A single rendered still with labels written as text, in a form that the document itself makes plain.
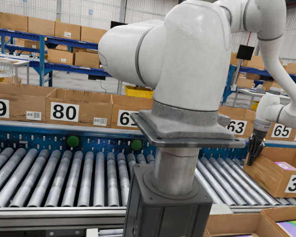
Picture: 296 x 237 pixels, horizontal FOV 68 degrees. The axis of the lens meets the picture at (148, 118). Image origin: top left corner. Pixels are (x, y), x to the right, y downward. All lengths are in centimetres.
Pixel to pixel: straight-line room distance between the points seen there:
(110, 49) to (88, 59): 503
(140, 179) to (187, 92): 27
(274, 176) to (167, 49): 109
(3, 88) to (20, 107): 35
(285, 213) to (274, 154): 59
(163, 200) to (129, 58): 34
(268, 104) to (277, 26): 47
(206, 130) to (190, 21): 22
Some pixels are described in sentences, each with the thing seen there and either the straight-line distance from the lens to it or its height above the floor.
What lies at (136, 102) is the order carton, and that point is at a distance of 170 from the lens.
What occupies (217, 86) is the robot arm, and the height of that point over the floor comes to 135.
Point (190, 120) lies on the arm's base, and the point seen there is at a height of 127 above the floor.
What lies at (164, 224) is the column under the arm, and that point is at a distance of 57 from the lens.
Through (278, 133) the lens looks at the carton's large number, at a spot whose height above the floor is 94.
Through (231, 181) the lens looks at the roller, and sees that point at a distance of 143.
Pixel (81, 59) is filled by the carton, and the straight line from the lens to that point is 565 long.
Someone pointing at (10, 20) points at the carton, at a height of 157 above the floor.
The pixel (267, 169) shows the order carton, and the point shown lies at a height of 86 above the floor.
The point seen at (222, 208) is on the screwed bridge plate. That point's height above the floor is 75.
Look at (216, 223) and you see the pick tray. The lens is 97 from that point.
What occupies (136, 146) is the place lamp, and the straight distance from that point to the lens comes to 141.
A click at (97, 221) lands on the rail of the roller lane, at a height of 70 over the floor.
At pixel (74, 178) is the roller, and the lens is 117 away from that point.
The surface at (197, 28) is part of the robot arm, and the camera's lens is 46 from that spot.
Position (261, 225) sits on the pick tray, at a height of 81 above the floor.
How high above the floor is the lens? 140
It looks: 17 degrees down
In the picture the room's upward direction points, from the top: 9 degrees clockwise
